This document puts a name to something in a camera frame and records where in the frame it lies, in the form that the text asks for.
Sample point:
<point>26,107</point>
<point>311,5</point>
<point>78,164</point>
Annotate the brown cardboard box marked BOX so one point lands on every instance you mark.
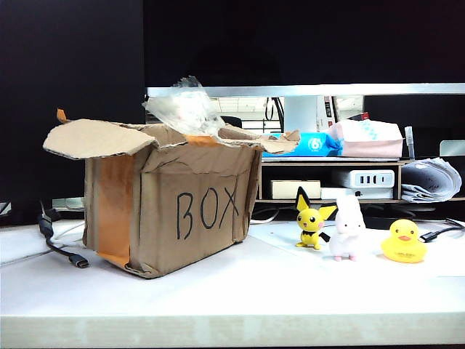
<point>189,218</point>

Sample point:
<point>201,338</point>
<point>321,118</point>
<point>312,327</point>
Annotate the beige flat box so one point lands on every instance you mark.
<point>294,189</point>

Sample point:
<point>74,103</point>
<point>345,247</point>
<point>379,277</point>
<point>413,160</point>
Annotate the yellow black Pichu doll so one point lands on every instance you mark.
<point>311,221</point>

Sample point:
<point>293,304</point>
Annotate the clear crumpled plastic bag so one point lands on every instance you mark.
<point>189,109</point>

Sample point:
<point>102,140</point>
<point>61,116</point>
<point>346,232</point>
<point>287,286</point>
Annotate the blue wet wipes pack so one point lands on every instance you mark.
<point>316,145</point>

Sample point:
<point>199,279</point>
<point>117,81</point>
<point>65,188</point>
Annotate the silver monitor stand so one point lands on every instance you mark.
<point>301,112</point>

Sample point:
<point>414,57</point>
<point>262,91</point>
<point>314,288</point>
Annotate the wooden desk shelf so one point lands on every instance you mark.
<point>327,163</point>

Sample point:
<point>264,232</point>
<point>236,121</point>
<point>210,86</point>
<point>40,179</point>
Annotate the white red carton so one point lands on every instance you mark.
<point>327,112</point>

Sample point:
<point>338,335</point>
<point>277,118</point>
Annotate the white flat device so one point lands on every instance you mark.
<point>348,193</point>

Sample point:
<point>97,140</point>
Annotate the white power strip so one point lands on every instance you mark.
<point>370,179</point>

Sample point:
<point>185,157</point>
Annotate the pink tissue pack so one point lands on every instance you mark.
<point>370,141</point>

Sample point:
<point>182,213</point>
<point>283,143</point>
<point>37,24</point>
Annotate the large black monitor silver edge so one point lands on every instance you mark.
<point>290,43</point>

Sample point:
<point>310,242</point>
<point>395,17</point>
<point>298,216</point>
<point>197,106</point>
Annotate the translucent tube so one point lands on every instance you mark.
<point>409,141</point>

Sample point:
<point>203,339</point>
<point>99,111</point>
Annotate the yellow rubber duck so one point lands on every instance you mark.
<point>403,247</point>

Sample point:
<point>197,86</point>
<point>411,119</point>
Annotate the rolled printed papers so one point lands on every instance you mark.
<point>428,181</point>

